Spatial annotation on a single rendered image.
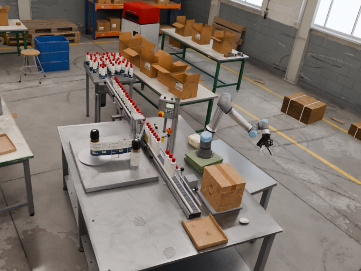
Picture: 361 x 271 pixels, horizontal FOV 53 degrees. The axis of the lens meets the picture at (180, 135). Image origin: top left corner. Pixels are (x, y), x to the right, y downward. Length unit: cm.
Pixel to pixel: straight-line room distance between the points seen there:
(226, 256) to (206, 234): 78
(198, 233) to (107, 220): 73
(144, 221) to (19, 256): 145
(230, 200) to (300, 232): 162
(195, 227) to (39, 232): 181
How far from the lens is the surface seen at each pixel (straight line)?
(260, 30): 982
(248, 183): 357
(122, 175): 333
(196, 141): 390
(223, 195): 302
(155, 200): 316
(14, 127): 431
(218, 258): 363
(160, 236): 286
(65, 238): 401
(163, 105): 341
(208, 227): 300
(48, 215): 429
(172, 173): 331
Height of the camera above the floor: 288
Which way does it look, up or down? 30 degrees down
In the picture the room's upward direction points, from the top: 8 degrees clockwise
